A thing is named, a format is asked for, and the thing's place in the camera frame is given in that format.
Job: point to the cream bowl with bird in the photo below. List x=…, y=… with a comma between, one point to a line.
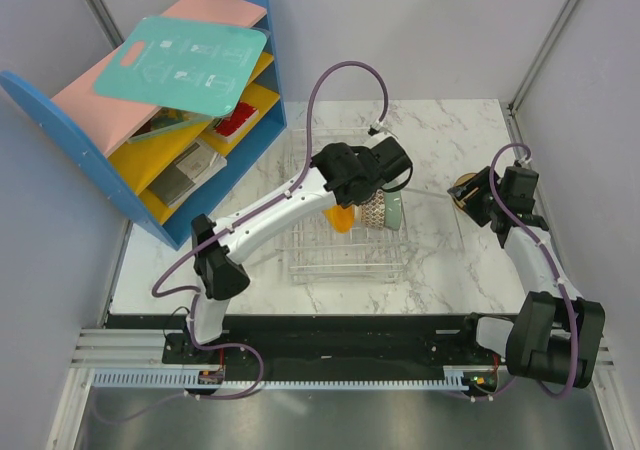
x=464, y=192

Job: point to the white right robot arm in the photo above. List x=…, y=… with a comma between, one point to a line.
x=556, y=336

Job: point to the mint green bowl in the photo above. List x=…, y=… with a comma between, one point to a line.
x=392, y=210

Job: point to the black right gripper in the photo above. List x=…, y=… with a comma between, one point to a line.
x=482, y=182

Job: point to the orange yellow bowl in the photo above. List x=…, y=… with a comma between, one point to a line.
x=339, y=218

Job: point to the purple scale pattern bowl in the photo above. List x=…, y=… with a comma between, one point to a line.
x=372, y=213

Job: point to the blue pink yellow shelf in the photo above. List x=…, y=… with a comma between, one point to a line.
x=93, y=130

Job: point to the red white box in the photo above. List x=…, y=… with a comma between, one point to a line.
x=232, y=126

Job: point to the white wire dish rack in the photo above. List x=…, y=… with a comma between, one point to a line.
x=312, y=251

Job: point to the grey setup guide booklet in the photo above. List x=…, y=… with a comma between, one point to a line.
x=198, y=163

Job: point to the white slotted cable duct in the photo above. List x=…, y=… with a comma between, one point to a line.
x=192, y=378

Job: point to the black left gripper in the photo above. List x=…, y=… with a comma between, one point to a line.
x=357, y=152

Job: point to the teal cutting board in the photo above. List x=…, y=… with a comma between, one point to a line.
x=183, y=64

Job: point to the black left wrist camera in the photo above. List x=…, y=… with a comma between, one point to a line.
x=391, y=159

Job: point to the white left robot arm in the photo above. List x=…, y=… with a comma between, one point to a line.
x=222, y=247

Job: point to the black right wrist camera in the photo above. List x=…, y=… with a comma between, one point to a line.
x=517, y=189

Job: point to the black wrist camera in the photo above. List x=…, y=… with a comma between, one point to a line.
x=517, y=189
x=391, y=159

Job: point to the green book under board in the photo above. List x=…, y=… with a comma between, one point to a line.
x=167, y=120

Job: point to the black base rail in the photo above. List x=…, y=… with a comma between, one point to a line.
x=337, y=347

